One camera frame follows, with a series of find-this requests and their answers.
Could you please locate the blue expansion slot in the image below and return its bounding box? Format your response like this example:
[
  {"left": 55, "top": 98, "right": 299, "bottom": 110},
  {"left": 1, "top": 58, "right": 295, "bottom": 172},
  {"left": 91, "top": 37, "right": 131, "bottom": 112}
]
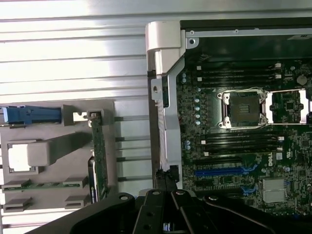
[{"left": 194, "top": 167, "right": 244, "bottom": 178}]

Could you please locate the silver chipset heatsink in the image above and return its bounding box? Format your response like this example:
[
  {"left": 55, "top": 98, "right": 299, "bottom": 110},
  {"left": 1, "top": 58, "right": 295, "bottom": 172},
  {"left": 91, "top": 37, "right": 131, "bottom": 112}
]
[{"left": 262, "top": 178, "right": 288, "bottom": 203}]

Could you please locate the grey parts rack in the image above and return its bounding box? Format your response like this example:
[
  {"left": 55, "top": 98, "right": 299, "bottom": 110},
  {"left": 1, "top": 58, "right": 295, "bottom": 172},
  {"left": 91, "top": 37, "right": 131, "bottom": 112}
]
[{"left": 0, "top": 99, "right": 116, "bottom": 214}]

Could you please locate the black open PC case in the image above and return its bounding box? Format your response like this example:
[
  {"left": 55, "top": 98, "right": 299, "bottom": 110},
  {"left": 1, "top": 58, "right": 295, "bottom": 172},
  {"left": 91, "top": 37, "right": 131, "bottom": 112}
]
[{"left": 145, "top": 20, "right": 312, "bottom": 221}]

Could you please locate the green RAM stick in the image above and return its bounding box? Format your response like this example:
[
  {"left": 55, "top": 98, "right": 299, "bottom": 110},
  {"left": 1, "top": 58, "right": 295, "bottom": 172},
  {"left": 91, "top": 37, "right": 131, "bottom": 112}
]
[{"left": 1, "top": 180, "right": 89, "bottom": 191}]

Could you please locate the CPU socket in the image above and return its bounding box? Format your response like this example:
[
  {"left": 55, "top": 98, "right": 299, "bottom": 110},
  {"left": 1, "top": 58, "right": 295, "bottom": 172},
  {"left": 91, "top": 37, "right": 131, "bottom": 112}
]
[{"left": 217, "top": 90, "right": 270, "bottom": 129}]

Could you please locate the green motherboard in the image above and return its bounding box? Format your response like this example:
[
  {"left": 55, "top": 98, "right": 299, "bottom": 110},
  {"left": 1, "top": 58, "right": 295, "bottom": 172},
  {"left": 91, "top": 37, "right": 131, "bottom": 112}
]
[{"left": 176, "top": 58, "right": 312, "bottom": 217}]

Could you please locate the silver CPU chip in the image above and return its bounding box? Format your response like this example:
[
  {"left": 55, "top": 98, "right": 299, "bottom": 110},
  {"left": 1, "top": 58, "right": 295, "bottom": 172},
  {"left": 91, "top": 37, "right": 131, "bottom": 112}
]
[{"left": 8, "top": 143, "right": 37, "bottom": 173}]

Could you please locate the hard disk with blue carrier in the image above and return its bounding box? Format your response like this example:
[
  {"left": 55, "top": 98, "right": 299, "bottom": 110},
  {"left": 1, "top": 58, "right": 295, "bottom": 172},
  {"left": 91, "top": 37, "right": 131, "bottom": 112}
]
[{"left": 0, "top": 104, "right": 62, "bottom": 127}]

